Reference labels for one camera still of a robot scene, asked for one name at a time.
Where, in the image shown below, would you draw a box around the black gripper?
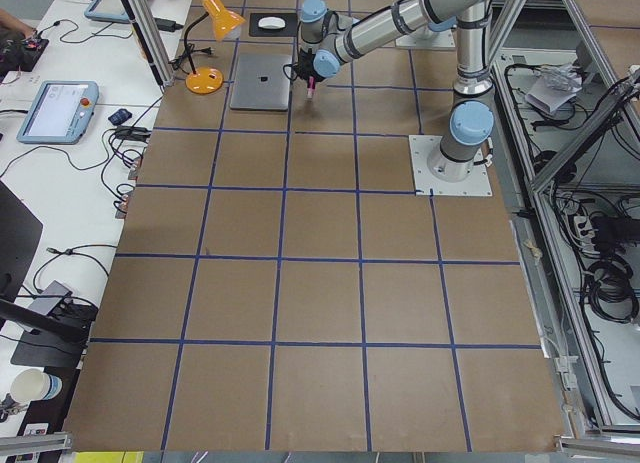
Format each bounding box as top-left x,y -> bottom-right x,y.
295,50 -> 320,83

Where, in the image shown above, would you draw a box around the pink marker pen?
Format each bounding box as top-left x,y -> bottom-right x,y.
306,76 -> 316,100

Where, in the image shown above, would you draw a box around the white computer mouse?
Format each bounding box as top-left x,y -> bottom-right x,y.
258,16 -> 286,31

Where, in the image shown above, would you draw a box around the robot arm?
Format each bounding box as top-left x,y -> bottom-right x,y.
290,0 -> 494,182

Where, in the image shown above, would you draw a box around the black mousepad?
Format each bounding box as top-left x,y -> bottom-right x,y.
249,12 -> 298,37

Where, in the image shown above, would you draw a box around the silver laptop notebook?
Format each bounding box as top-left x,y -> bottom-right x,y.
230,53 -> 291,111

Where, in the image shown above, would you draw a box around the orange desk lamp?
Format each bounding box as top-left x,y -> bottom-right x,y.
182,0 -> 246,96

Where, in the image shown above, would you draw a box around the black power adapter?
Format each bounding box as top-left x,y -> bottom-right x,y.
154,17 -> 183,32

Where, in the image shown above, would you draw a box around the small blue device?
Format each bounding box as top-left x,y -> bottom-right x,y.
108,108 -> 132,126

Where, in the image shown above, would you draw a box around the blue teach pendant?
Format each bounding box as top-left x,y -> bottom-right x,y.
16,80 -> 100,145
84,0 -> 133,23

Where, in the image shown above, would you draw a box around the white paper stack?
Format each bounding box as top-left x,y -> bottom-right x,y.
525,63 -> 582,115

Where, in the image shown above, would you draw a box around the seated person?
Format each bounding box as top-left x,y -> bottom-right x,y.
1,9 -> 38,79

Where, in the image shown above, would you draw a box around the grey usb hub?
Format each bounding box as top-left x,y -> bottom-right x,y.
28,280 -> 72,316

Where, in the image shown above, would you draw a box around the black monitor stand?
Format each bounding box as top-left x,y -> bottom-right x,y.
1,185 -> 98,368

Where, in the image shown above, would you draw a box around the white paper cup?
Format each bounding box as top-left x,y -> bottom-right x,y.
10,368 -> 63,404

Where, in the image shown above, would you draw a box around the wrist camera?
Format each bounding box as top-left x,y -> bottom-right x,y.
282,62 -> 304,83

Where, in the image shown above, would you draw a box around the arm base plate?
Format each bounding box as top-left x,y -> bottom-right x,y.
395,26 -> 455,51
408,135 -> 492,197

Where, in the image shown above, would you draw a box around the aluminium frame post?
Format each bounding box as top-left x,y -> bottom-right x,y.
120,0 -> 174,88

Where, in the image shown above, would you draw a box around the coiled black cables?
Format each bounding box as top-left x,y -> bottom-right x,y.
582,260 -> 636,327

